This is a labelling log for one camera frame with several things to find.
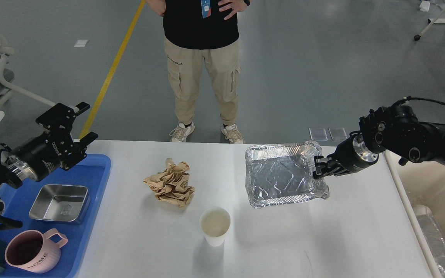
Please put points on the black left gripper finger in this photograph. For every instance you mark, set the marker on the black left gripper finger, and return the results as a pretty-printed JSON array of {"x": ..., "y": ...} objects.
[
  {"x": 58, "y": 121},
  {"x": 75, "y": 153}
]

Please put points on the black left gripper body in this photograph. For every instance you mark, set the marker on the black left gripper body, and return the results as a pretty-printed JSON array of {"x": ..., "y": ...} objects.
[{"x": 40, "y": 156}]

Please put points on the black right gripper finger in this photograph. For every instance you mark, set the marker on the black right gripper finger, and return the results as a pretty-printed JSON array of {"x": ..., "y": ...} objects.
[
  {"x": 325, "y": 170},
  {"x": 321, "y": 161}
]

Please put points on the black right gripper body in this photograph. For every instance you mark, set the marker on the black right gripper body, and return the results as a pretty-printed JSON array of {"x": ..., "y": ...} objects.
[{"x": 351, "y": 156}]

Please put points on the aluminium foil tray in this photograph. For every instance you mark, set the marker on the aluminium foil tray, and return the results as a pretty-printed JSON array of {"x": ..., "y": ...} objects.
[{"x": 280, "y": 174}]

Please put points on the square stainless steel tray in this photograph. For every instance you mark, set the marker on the square stainless steel tray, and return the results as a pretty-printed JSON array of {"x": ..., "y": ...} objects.
[{"x": 61, "y": 203}]

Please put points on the pink ceramic mug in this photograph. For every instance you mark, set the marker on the pink ceramic mug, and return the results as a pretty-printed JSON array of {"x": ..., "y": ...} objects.
[{"x": 35, "y": 251}]

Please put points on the brown paper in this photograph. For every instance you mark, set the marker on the brown paper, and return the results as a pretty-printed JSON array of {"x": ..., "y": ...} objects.
[{"x": 171, "y": 185}]

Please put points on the white paper cup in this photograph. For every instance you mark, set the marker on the white paper cup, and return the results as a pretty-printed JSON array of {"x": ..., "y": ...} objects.
[{"x": 215, "y": 222}]

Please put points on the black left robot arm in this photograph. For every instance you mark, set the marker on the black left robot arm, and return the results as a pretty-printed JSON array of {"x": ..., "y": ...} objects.
[{"x": 9, "y": 179}]

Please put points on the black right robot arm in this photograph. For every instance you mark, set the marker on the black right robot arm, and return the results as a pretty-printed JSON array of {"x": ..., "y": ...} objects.
[{"x": 396, "y": 129}]

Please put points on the person's right hand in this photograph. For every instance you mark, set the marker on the person's right hand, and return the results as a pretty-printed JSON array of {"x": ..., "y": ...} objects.
[{"x": 158, "y": 6}]

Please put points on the person's left hand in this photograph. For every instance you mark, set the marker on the person's left hand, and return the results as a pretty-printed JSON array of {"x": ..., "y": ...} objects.
[{"x": 235, "y": 6}]

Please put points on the blue plastic tray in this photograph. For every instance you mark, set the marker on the blue plastic tray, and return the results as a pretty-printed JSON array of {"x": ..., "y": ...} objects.
[{"x": 93, "y": 173}]

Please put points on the clear plastic floor plate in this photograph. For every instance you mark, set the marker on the clear plastic floor plate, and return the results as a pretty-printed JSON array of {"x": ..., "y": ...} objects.
[{"x": 318, "y": 134}]

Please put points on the beige plastic bin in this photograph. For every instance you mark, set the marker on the beige plastic bin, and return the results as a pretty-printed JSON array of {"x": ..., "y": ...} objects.
[{"x": 420, "y": 184}]

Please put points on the foil tray inside bin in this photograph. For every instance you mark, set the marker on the foil tray inside bin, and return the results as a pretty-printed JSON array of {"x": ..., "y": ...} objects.
[{"x": 433, "y": 235}]

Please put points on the person in black shirt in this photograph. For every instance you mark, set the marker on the person in black shirt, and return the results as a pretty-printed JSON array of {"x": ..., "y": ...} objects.
[{"x": 197, "y": 37}]

